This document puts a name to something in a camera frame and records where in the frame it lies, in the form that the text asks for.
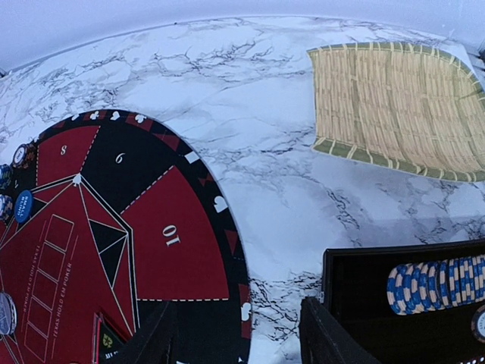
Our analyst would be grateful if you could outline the green chips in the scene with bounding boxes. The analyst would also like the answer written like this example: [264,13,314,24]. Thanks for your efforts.
[0,164,13,190]

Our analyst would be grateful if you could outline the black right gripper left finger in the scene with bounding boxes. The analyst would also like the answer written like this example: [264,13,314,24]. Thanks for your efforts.
[105,301,178,364]

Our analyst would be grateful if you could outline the triangular all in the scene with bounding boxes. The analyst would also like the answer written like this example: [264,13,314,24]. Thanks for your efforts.
[92,313,127,364]

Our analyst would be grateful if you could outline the yellow woven bamboo mat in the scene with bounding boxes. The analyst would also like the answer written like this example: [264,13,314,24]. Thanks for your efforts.
[308,42,484,182]

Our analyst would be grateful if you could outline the single chip in case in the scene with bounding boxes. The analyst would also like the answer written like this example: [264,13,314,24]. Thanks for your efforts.
[471,305,485,344]

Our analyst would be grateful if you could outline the round red black poker mat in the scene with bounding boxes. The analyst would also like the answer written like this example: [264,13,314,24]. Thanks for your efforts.
[1,109,252,363]

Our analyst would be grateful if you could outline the blue chips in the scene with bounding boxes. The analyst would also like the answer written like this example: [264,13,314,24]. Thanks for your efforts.
[0,194,14,221]

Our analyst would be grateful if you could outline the chip stack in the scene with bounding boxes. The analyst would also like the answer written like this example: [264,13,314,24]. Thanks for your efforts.
[11,143,37,169]

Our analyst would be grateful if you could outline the blue small blind button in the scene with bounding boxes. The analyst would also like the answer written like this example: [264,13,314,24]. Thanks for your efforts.
[14,190,34,224]

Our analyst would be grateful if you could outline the blue white chip row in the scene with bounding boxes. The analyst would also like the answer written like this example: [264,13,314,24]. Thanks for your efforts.
[386,254,484,315]

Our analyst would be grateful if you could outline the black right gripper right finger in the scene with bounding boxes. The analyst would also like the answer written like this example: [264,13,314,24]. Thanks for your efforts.
[299,297,379,364]

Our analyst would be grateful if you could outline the black poker set case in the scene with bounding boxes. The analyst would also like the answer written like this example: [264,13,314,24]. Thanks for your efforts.
[322,240,484,363]

